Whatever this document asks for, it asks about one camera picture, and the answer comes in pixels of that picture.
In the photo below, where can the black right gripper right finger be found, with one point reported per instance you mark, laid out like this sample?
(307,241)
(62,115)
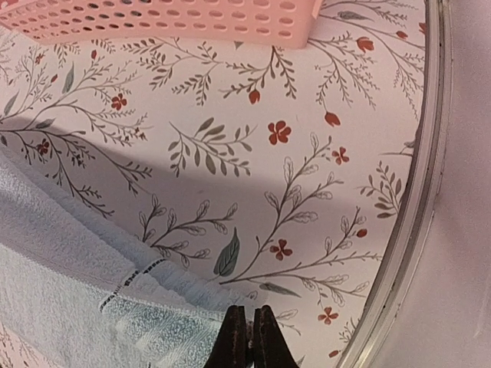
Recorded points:
(268,344)

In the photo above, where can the light blue towel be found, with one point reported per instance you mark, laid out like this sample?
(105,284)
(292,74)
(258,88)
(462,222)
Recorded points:
(85,293)

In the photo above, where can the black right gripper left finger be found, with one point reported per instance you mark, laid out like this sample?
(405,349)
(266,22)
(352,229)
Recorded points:
(233,345)

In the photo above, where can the floral table mat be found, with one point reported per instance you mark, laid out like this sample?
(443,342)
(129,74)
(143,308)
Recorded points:
(276,172)

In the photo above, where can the front aluminium rail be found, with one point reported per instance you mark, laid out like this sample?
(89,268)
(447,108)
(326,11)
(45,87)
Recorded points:
(406,242)

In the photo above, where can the pink plastic basket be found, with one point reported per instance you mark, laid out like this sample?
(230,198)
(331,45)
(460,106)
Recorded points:
(280,23)

